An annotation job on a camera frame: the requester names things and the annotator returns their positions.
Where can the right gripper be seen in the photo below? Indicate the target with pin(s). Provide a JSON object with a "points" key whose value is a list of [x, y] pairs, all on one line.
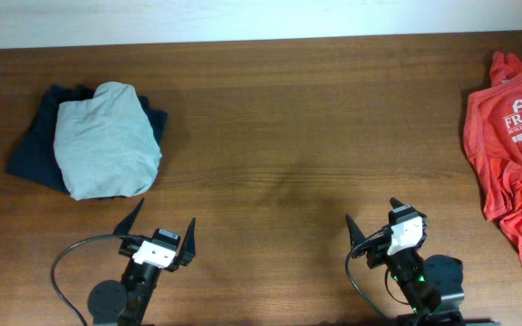
{"points": [[377, 253]]}

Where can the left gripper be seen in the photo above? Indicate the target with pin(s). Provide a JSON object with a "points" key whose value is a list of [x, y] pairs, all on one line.
{"points": [[187, 250]]}

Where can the orange printed t-shirt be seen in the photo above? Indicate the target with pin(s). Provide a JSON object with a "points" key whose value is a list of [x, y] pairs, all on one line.
{"points": [[492, 141]]}

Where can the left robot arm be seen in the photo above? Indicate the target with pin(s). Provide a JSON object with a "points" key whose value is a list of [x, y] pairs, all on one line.
{"points": [[124, 302]]}

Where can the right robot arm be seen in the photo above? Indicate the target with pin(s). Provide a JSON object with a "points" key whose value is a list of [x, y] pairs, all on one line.
{"points": [[431, 287]]}

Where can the folded grey t-shirt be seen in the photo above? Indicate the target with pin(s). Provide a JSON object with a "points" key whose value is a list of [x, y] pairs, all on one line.
{"points": [[105, 146]]}

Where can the folded navy garment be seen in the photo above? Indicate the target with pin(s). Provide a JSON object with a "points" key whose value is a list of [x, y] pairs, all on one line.
{"points": [[34, 158]]}

